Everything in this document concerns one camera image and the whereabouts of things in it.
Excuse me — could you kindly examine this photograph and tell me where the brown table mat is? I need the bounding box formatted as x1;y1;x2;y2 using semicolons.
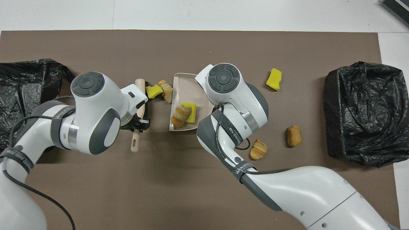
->
0;30;401;230

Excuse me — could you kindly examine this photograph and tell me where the pale striped bread piece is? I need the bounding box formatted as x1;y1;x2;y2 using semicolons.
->
158;80;174;104

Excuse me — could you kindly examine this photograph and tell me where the beige plastic dustpan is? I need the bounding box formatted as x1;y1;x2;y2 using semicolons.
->
168;73;215;131

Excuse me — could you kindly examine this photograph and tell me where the small yellow sponge piece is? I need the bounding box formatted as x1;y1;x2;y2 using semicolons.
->
145;84;164;99

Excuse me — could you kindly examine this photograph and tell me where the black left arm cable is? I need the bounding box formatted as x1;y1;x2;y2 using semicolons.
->
2;96;75;230

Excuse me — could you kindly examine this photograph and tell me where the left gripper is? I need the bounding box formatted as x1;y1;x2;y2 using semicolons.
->
120;84;151;133

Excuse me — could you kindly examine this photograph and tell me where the yellow sponge block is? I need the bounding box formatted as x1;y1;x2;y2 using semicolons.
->
266;68;282;91

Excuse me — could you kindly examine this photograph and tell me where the beige hand brush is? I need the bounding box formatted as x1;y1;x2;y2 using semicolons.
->
130;79;152;153

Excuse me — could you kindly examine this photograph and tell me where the dark ribbed panel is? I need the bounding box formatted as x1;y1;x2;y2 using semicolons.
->
380;0;409;27

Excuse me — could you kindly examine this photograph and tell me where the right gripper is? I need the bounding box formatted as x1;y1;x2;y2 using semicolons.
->
195;64;214;84

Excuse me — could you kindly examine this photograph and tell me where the large yellow sponge piece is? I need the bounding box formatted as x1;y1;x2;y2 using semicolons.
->
181;102;197;124

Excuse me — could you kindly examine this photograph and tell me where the small striped croissant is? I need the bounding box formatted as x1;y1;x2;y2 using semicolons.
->
250;139;268;160

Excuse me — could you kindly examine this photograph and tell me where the black bag lined bin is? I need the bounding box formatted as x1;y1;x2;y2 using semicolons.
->
323;61;409;168
0;58;76;152

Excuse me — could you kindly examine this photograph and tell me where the orange striped croissant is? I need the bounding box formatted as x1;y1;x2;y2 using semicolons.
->
171;106;192;129

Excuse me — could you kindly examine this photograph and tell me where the brown bread roll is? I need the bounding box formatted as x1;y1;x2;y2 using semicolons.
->
287;125;302;147

